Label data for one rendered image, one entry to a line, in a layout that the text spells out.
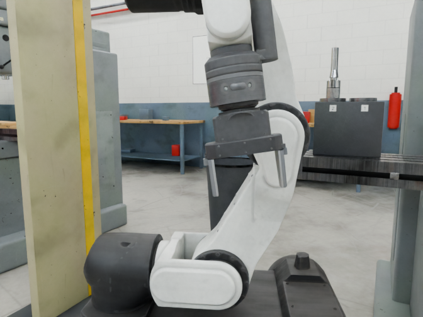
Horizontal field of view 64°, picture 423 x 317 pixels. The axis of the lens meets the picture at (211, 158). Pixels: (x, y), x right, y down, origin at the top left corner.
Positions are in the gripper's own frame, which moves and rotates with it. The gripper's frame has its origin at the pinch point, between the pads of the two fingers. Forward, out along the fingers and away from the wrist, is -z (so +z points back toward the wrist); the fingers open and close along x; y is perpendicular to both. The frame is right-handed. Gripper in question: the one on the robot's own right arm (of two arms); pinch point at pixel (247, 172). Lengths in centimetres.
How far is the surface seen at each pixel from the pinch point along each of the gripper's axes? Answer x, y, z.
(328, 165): 32, 59, -10
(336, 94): 40, 67, 13
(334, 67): 40, 68, 22
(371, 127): 47, 61, 0
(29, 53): -80, 98, 50
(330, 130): 35, 64, 1
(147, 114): -128, 584, 44
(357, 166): 39, 55, -11
